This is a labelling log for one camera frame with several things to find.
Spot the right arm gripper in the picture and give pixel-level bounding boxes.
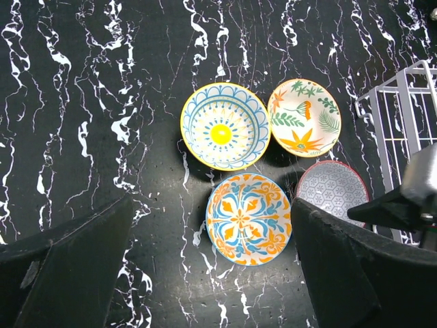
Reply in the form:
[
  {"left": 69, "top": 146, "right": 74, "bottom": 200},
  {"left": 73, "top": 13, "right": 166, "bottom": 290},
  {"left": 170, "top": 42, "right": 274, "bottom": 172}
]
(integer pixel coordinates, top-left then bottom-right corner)
[{"left": 291, "top": 143, "right": 436, "bottom": 327}]

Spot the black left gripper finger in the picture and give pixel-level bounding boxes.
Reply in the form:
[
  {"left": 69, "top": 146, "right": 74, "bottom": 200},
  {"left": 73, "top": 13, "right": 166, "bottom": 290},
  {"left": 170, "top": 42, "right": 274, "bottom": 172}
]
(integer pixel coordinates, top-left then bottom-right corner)
[{"left": 1, "top": 195, "right": 133, "bottom": 327}]

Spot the grey hexagon red-rim bowl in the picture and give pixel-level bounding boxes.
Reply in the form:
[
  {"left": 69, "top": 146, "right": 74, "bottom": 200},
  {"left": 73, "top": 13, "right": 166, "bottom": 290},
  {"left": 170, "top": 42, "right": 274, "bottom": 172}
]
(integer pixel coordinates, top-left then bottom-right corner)
[{"left": 296, "top": 161, "right": 369, "bottom": 228}]

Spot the orange blue ornate bowl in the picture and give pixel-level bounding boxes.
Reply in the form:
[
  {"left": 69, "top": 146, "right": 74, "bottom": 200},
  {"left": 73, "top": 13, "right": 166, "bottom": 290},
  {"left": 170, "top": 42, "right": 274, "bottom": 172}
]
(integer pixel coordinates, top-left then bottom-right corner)
[{"left": 206, "top": 173, "right": 292, "bottom": 266}]

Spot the white floral leaf bowl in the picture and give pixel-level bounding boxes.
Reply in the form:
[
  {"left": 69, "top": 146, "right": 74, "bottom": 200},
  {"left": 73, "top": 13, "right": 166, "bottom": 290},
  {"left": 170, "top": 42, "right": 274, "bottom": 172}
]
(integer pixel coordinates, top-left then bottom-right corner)
[{"left": 268, "top": 79, "right": 341, "bottom": 158}]

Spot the yellow blue mandala bowl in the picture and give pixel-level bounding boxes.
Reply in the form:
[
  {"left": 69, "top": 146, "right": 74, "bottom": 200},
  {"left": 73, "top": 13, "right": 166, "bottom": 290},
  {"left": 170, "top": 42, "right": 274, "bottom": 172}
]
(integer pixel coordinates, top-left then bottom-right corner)
[{"left": 180, "top": 82, "right": 272, "bottom": 172}]

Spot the white wire dish rack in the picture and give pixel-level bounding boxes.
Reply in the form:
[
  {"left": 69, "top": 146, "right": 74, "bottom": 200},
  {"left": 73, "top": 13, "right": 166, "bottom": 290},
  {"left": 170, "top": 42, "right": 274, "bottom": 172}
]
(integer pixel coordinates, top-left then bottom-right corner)
[{"left": 354, "top": 60, "right": 436, "bottom": 245}]

